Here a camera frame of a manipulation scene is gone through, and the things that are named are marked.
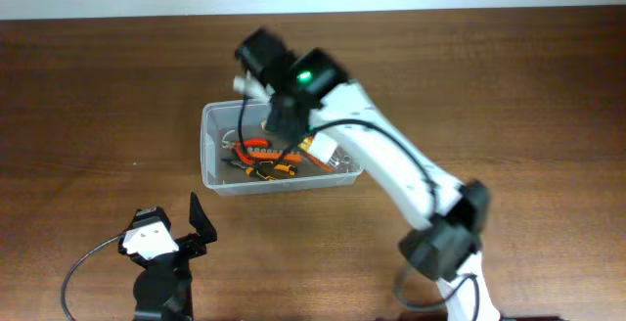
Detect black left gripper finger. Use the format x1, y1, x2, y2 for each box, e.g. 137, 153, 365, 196
189, 192, 217, 242
131, 206, 171, 231

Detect wooden handled orange scraper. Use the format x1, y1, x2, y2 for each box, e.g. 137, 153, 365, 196
259, 119, 343, 173

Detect clear screwdriver bit case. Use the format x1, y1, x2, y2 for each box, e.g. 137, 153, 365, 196
311, 133, 351, 172

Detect orange perforated strip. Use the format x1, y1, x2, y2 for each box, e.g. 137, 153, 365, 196
247, 151, 303, 163

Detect orange black long-nose pliers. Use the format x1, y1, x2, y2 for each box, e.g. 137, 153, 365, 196
222, 159, 297, 181

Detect clear plastic container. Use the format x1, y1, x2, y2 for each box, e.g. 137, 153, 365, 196
200, 100, 363, 196

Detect red handled cutting pliers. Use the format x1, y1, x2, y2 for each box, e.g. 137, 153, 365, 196
221, 133, 271, 165

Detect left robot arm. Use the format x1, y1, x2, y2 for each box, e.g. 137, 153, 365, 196
118, 206, 206, 321

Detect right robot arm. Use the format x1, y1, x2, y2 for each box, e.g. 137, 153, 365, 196
200, 28, 500, 321

